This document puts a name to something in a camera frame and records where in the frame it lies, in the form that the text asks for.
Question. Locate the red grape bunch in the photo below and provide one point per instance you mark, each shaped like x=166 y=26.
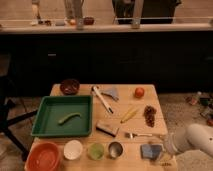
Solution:
x=149 y=114

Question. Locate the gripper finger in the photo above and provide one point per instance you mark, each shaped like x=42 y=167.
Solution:
x=157 y=151
x=157 y=139

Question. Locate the orange plastic bowl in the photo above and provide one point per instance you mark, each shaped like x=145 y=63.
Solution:
x=44 y=156

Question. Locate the green plastic cup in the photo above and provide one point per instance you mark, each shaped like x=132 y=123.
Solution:
x=95 y=151

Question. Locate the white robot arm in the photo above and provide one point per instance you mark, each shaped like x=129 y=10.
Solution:
x=193 y=137

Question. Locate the silver fork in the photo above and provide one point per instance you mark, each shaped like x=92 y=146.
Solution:
x=133 y=135

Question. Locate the brown wooden block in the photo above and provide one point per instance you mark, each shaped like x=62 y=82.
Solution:
x=107 y=128

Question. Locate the blue sponge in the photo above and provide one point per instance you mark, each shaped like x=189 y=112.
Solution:
x=146 y=150

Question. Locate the small metal cup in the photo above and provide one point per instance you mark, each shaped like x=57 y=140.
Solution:
x=115 y=150

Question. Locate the dark red bowl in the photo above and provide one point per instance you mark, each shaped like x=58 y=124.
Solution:
x=70 y=86

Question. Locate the white paper cup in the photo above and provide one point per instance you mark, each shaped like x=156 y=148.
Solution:
x=73 y=150

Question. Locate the orange tomato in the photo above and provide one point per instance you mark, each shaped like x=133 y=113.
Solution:
x=139 y=92

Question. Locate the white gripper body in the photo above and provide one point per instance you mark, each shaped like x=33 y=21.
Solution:
x=175 y=143

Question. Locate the black office chair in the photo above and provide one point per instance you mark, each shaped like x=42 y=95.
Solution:
x=7 y=105

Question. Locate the green plastic tray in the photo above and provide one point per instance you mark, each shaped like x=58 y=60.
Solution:
x=53 y=108

